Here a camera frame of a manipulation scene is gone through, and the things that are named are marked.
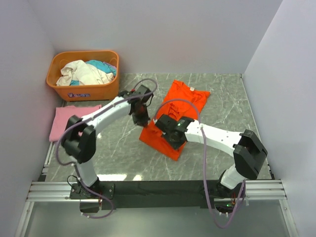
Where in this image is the orange t shirt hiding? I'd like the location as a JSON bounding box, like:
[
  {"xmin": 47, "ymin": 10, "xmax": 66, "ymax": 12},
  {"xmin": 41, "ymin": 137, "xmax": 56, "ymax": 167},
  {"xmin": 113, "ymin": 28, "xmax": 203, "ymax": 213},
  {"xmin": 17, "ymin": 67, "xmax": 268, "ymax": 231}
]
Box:
[{"xmin": 139, "ymin": 80, "xmax": 211, "ymax": 161}]

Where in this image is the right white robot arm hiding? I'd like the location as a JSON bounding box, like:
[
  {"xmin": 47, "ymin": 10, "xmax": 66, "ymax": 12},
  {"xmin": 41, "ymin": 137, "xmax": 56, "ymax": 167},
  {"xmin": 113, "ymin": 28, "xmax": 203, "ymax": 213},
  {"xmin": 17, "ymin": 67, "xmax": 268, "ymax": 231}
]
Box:
[{"xmin": 154, "ymin": 115, "xmax": 268, "ymax": 198}]

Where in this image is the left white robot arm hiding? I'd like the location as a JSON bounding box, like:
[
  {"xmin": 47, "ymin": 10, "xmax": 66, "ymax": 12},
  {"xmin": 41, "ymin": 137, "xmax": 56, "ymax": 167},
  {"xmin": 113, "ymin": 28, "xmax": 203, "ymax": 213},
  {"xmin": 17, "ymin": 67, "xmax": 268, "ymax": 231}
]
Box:
[{"xmin": 56, "ymin": 85, "xmax": 153, "ymax": 198}]

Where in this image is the orange plastic laundry tub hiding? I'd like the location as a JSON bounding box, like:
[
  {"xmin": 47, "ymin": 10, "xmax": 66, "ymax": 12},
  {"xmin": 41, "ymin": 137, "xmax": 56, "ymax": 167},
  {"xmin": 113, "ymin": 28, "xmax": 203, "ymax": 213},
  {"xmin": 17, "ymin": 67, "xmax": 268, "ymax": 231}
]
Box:
[{"xmin": 46, "ymin": 50, "xmax": 120, "ymax": 102}]

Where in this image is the teal garment in tub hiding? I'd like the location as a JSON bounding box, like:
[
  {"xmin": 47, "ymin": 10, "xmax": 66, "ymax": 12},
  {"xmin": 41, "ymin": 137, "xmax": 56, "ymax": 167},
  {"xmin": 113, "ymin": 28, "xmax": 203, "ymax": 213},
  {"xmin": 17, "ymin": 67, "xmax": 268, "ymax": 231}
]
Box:
[{"xmin": 70, "ymin": 60, "xmax": 117, "ymax": 86}]

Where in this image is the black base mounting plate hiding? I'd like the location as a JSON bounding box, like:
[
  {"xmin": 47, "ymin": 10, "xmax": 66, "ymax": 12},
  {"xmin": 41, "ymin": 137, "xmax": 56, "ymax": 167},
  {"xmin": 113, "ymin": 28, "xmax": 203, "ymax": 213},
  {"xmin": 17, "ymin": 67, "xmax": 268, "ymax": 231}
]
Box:
[{"xmin": 70, "ymin": 180, "xmax": 241, "ymax": 209}]

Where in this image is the white cream garment in tub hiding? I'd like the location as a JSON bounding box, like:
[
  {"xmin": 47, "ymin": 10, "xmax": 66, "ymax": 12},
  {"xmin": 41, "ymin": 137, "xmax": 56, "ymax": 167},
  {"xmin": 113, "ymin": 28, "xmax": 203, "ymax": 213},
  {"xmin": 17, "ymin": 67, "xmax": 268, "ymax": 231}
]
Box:
[{"xmin": 56, "ymin": 60, "xmax": 117, "ymax": 86}]

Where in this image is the folded pink t shirt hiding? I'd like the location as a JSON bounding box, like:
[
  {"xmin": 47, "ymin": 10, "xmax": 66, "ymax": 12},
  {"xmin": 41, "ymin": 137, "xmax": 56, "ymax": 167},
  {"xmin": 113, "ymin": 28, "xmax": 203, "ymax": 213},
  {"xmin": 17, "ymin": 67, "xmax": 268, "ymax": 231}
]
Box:
[{"xmin": 49, "ymin": 105, "xmax": 102, "ymax": 142}]

